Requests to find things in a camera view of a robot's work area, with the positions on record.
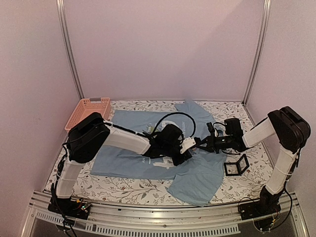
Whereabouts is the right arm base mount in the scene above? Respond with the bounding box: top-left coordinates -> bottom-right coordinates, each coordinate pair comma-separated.
238,195 -> 281,220

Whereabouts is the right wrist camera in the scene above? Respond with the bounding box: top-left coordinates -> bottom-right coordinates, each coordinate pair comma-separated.
206,122 -> 219,137

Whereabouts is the black open jewelry box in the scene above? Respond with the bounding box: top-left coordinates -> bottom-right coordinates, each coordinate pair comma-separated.
224,154 -> 250,176

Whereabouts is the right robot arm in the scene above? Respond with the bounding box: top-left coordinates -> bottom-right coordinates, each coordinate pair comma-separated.
199,106 -> 311,215

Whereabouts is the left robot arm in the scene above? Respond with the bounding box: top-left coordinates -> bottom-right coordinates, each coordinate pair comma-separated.
51,112 -> 196,214

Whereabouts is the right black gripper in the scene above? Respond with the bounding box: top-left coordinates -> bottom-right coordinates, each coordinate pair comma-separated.
198,133 -> 234,154

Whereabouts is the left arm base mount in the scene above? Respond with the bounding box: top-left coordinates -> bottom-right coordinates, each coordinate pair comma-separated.
48,197 -> 91,220

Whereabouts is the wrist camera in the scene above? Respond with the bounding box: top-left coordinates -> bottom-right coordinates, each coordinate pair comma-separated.
206,122 -> 219,137
180,137 -> 197,154

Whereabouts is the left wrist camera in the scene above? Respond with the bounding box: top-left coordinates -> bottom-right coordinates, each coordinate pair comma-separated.
180,137 -> 197,154

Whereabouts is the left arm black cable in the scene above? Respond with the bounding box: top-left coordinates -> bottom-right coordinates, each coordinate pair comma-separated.
156,112 -> 197,139

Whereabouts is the light blue printed t-shirt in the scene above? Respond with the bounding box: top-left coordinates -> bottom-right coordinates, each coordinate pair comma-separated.
91,101 -> 227,206

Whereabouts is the pink plastic basket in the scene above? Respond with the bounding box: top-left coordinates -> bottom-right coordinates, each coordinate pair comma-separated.
65,97 -> 111,132

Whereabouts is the floral patterned table mat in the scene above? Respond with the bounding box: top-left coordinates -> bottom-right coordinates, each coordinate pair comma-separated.
43,99 -> 282,206

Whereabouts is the front aluminium rail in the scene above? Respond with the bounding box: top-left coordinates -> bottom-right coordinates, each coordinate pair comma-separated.
21,191 -> 311,237

